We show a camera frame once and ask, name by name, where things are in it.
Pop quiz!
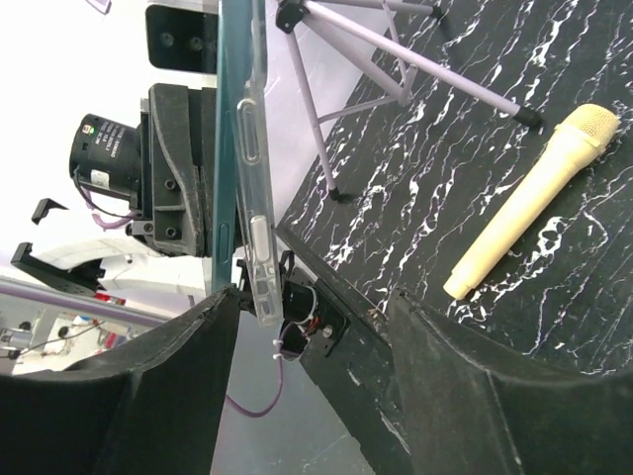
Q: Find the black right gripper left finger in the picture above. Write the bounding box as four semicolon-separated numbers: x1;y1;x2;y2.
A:
1;286;240;475

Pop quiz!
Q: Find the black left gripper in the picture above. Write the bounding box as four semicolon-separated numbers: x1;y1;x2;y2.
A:
130;83;216;257

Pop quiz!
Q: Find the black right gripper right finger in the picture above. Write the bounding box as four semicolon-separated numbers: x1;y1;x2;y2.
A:
387;289;632;474

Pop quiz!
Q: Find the clear magsafe phone case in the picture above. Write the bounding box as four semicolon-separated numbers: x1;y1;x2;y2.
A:
229;1;283;327

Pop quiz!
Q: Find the white music stand tripod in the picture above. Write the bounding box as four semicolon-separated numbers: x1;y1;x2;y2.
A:
275;1;542;202

